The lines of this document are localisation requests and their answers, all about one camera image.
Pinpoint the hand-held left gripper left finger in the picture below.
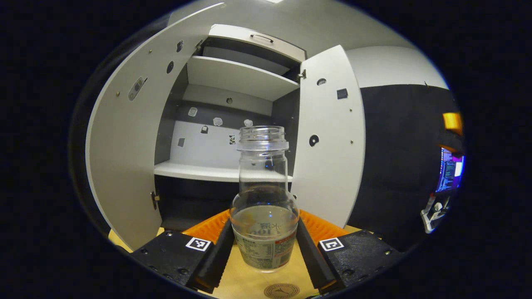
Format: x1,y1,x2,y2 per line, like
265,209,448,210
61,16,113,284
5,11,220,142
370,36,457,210
131,209,235,294

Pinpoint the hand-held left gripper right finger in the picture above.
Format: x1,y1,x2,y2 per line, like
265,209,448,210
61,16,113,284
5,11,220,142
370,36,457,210
296,209,404,293

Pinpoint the round brown coaster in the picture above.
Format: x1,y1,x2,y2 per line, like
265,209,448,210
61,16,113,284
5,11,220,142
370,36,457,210
264,283,300,299

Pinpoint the clear glass bottle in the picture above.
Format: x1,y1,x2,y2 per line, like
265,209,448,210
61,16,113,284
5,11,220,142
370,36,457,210
230,126,300,273

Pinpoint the white cabinet door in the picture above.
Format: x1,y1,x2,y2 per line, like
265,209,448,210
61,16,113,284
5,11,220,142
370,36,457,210
290,44,366,229
85,2,227,252

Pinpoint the white cabinet shelf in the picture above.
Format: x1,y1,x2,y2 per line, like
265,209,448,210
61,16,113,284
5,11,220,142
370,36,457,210
154,160,293,183
186,56,300,101

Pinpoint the computer monitor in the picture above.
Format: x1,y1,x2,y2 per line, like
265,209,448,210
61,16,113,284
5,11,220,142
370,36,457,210
436,147,465,194

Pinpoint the black backdrop cloth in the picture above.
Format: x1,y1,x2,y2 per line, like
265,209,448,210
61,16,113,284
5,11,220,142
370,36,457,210
69,25,464,252

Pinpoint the white device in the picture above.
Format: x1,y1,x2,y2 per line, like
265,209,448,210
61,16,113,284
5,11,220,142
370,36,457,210
421,195,450,234

